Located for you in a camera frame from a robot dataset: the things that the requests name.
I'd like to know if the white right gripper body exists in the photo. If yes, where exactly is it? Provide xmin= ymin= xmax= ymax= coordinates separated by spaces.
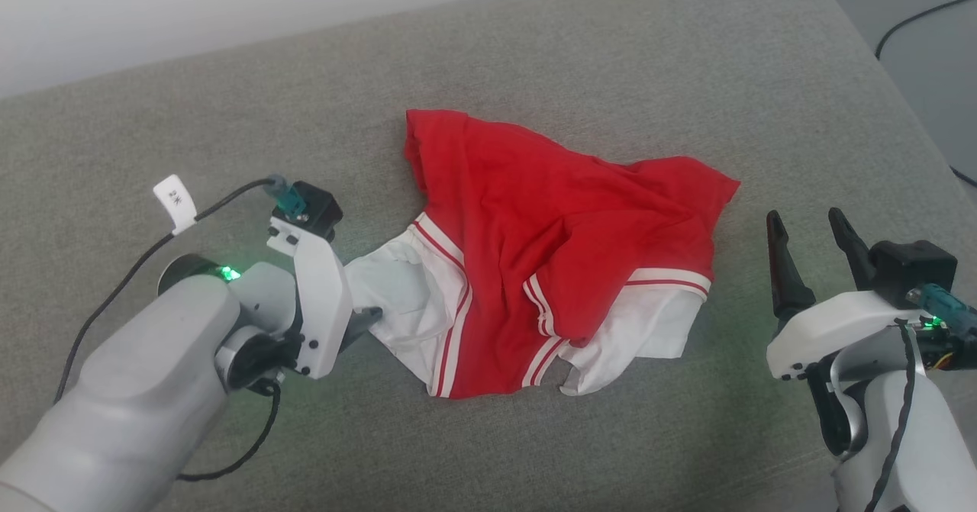
xmin=766 ymin=291 xmax=937 ymax=380

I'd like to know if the grey fabric sofa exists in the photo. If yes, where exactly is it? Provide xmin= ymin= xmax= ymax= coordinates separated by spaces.
xmin=0 ymin=0 xmax=977 ymax=512

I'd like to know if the white cable label tag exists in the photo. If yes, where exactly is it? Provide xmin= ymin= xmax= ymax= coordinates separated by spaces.
xmin=153 ymin=174 xmax=198 ymax=237

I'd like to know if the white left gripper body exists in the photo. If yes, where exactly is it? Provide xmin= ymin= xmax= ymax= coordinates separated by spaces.
xmin=267 ymin=218 xmax=354 ymax=380

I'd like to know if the black floor cable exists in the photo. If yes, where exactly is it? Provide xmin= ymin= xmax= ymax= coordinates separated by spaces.
xmin=874 ymin=0 xmax=977 ymax=189

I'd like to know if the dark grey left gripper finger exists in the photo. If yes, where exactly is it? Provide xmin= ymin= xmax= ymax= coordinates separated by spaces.
xmin=346 ymin=307 xmax=383 ymax=355

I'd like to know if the teal right camera plug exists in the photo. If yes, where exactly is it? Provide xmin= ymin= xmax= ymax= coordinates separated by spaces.
xmin=907 ymin=282 xmax=977 ymax=331

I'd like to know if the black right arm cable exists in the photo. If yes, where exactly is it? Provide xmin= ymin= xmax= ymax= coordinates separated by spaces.
xmin=863 ymin=320 xmax=918 ymax=512

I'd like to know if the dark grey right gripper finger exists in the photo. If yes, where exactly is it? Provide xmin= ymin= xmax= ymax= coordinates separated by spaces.
xmin=829 ymin=207 xmax=876 ymax=292
xmin=766 ymin=210 xmax=817 ymax=337

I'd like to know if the red and white jersey shirt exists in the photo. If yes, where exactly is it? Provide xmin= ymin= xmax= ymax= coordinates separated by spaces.
xmin=347 ymin=108 xmax=742 ymax=401

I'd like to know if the teal left camera plug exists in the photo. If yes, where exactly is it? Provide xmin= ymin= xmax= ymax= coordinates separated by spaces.
xmin=265 ymin=175 xmax=308 ymax=220

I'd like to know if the teal camera plug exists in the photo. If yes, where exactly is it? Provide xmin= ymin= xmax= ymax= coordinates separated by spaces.
xmin=907 ymin=282 xmax=977 ymax=331
xmin=265 ymin=175 xmax=308 ymax=220

